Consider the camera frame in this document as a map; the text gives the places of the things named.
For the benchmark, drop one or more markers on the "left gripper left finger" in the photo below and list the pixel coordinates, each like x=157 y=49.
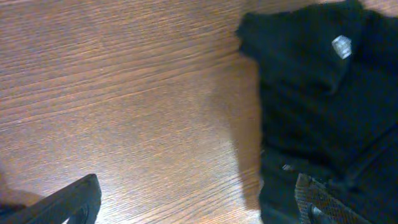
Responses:
x=77 y=203

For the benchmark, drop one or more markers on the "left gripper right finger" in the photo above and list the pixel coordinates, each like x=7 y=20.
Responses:
x=317 y=206

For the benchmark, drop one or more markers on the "black t-shirt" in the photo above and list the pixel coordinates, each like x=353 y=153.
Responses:
x=328 y=93

